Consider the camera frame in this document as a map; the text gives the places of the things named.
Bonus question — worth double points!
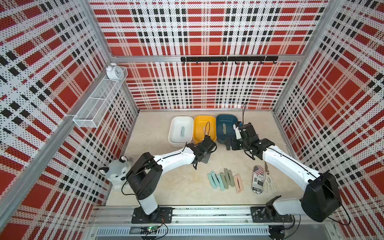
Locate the dark teal storage box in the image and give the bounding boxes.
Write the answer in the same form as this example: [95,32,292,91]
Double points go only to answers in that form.
[216,114,238,145]

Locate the white storage box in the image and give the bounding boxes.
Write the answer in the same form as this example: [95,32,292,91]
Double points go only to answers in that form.
[168,116,194,147]

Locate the sage knife middle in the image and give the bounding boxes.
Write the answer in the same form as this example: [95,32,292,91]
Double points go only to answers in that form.
[224,168,231,186]

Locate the sage knife left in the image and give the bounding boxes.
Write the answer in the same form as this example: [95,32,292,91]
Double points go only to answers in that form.
[220,172,229,191]

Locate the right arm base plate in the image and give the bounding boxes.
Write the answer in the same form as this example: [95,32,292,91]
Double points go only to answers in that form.
[251,206,294,224]

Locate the white alarm clock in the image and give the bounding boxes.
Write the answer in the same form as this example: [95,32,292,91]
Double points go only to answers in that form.
[106,63,124,80]

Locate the black hook rail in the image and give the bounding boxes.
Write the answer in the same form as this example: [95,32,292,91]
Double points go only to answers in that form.
[181,56,279,63]

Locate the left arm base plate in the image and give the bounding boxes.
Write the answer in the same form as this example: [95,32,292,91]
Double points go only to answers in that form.
[131,207,174,224]

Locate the yellow storage box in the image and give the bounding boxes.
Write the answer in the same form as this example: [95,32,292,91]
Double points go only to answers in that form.
[193,115,217,144]

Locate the white wire mesh shelf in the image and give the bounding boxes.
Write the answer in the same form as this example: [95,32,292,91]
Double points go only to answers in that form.
[73,67,128,128]

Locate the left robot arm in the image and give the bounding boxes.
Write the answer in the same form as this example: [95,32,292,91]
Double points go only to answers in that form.
[126,136,217,217]

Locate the white handled scissors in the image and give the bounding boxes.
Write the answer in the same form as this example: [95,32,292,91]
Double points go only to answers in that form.
[263,162,279,194]

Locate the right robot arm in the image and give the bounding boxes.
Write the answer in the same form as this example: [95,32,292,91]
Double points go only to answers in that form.
[233,122,342,223]

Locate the husky plush toy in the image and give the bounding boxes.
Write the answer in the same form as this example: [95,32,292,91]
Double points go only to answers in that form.
[99,156,133,191]

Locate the green circuit board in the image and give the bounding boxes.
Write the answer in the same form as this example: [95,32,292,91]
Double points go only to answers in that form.
[140,226,158,235]

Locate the printed pencil case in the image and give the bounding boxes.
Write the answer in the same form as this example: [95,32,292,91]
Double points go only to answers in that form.
[252,165,265,194]

